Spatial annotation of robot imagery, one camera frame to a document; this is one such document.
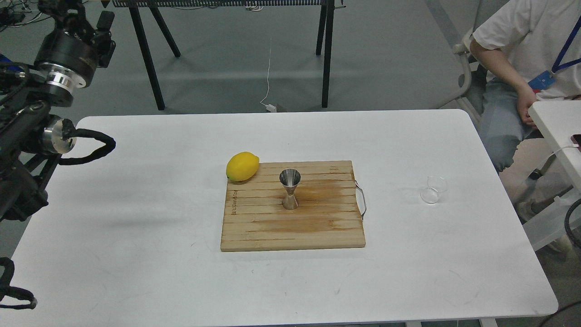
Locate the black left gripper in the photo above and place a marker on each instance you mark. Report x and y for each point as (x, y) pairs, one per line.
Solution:
(70, 55)

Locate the steel jigger measuring cup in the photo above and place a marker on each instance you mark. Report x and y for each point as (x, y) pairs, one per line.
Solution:
(290, 178)

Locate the small clear glass cup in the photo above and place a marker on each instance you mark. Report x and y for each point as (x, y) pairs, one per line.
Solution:
(435, 189)

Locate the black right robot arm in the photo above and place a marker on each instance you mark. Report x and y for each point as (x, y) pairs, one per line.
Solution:
(575, 240)

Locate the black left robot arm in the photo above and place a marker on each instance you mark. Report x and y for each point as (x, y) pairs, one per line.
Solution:
(34, 141)

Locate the yellow lemon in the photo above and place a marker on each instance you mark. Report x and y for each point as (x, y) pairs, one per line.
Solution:
(242, 166)

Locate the wooden cutting board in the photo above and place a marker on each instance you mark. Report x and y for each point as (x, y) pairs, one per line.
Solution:
(327, 217)

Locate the white office chair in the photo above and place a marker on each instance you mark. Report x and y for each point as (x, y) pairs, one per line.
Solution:
(472, 83)

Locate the seated person in white shirt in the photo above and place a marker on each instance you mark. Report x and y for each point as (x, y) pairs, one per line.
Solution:
(531, 50)

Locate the white side table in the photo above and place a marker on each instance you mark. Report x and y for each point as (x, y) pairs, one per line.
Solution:
(558, 121)

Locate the black metal table frame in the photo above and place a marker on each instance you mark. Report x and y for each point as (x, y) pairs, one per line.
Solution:
(232, 60)

